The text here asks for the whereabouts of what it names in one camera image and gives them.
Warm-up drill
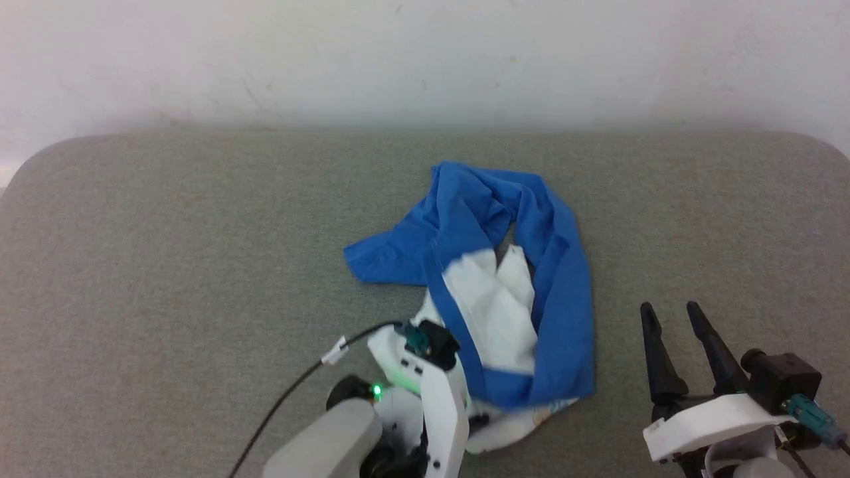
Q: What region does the blue and white shirt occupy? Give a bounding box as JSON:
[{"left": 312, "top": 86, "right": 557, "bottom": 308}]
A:
[{"left": 343, "top": 161, "right": 596, "bottom": 455}]

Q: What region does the grey fabric sofa seat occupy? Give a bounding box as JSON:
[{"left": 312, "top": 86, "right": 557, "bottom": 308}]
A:
[{"left": 0, "top": 129, "right": 850, "bottom": 478}]

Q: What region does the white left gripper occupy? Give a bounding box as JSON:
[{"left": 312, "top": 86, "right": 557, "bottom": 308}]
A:
[{"left": 367, "top": 322, "right": 470, "bottom": 478}]

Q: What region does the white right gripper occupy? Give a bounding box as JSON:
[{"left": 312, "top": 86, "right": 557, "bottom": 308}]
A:
[{"left": 640, "top": 301, "right": 798, "bottom": 464}]

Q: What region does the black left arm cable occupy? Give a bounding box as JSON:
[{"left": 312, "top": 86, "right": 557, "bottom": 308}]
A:
[{"left": 228, "top": 321, "right": 407, "bottom": 478}]

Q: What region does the teal right camera connector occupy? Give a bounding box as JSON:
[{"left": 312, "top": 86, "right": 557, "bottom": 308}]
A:
[{"left": 782, "top": 394, "right": 839, "bottom": 443}]

